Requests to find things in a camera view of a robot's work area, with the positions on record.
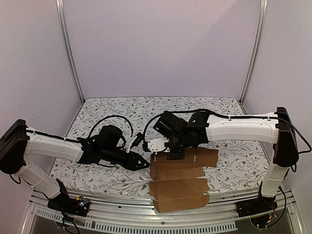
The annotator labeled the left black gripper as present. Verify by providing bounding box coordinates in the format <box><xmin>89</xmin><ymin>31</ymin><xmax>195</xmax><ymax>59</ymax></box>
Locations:
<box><xmin>101</xmin><ymin>147</ymin><xmax>150</xmax><ymax>172</ymax></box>

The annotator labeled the brown cardboard paper box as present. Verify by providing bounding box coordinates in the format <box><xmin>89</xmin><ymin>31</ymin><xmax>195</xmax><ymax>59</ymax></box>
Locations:
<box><xmin>149</xmin><ymin>147</ymin><xmax>218</xmax><ymax>213</ymax></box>

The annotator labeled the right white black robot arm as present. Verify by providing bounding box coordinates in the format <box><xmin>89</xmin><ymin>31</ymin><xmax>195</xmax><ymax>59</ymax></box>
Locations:
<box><xmin>147</xmin><ymin>107</ymin><xmax>299</xmax><ymax>213</ymax></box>

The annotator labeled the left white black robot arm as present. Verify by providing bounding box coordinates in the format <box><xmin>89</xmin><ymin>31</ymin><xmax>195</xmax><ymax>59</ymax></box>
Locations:
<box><xmin>0</xmin><ymin>119</ymin><xmax>150</xmax><ymax>212</ymax></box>

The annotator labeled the floral patterned table mat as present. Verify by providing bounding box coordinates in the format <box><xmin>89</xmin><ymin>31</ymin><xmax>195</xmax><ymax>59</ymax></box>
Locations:
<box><xmin>50</xmin><ymin>97</ymin><xmax>269</xmax><ymax>196</ymax></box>

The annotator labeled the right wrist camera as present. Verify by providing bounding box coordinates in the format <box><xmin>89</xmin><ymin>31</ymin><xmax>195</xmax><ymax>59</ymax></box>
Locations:
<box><xmin>142</xmin><ymin>137</ymin><xmax>170</xmax><ymax>154</ymax></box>

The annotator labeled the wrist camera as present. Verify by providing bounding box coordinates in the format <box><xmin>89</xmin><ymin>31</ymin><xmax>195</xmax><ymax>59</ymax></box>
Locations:
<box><xmin>125</xmin><ymin>133</ymin><xmax>143</xmax><ymax>153</ymax></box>
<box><xmin>142</xmin><ymin>137</ymin><xmax>170</xmax><ymax>154</ymax></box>

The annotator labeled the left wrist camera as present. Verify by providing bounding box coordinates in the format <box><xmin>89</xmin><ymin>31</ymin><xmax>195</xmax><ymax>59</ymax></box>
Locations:
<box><xmin>125</xmin><ymin>133</ymin><xmax>143</xmax><ymax>153</ymax></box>

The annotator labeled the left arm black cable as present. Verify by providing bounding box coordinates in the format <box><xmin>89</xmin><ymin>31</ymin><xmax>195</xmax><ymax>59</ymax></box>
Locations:
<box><xmin>87</xmin><ymin>115</ymin><xmax>135</xmax><ymax>147</ymax></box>

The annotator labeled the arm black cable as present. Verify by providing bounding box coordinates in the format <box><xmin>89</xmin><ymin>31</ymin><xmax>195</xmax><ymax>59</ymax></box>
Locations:
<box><xmin>143</xmin><ymin>111</ymin><xmax>312</xmax><ymax>156</ymax></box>
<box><xmin>87</xmin><ymin>115</ymin><xmax>135</xmax><ymax>147</ymax></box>

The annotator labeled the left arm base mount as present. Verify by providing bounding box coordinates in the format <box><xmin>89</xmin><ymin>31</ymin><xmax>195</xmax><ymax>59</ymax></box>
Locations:
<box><xmin>47</xmin><ymin>194</ymin><xmax>91</xmax><ymax>217</ymax></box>

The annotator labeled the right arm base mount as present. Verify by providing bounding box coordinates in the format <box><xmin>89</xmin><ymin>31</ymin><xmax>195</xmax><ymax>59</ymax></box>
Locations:
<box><xmin>235</xmin><ymin>195</ymin><xmax>277</xmax><ymax>217</ymax></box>

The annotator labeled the aluminium front rail frame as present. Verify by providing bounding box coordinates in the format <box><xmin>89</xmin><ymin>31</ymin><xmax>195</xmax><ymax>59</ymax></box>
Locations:
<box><xmin>20</xmin><ymin>187</ymin><xmax>305</xmax><ymax>234</ymax></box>

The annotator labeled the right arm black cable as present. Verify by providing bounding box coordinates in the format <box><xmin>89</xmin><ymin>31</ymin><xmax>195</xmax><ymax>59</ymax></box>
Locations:
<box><xmin>143</xmin><ymin>111</ymin><xmax>312</xmax><ymax>156</ymax></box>

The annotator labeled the left aluminium corner post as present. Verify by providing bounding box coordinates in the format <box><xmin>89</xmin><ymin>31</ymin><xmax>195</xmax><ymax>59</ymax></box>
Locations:
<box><xmin>55</xmin><ymin>0</ymin><xmax>85</xmax><ymax>104</ymax></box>

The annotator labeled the aluminium corner post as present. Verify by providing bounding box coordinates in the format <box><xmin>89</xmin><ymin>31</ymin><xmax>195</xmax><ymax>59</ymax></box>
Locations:
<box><xmin>239</xmin><ymin>0</ymin><xmax>268</xmax><ymax>105</ymax></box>
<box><xmin>55</xmin><ymin>0</ymin><xmax>85</xmax><ymax>104</ymax></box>

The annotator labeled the right aluminium corner post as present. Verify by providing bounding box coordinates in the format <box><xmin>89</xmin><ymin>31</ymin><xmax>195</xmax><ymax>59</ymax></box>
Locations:
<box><xmin>239</xmin><ymin>0</ymin><xmax>268</xmax><ymax>105</ymax></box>

